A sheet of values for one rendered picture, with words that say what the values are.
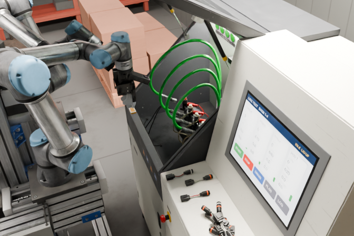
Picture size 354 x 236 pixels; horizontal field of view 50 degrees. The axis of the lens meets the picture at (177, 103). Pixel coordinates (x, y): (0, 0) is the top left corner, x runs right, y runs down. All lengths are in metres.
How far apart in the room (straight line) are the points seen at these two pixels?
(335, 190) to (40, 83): 0.91
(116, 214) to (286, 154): 1.85
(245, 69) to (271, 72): 0.16
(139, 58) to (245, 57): 2.47
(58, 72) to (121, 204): 1.27
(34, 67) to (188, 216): 0.80
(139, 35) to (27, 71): 2.61
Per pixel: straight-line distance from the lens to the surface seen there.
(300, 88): 1.20
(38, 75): 1.23
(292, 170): 1.25
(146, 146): 1.90
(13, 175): 1.86
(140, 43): 3.77
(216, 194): 1.61
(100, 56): 1.48
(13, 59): 1.23
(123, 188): 3.07
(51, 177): 1.65
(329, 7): 3.26
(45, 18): 6.17
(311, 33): 1.71
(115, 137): 3.58
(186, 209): 1.55
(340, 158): 1.11
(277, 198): 1.33
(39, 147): 1.57
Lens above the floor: 2.15
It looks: 33 degrees down
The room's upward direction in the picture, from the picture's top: 3 degrees counter-clockwise
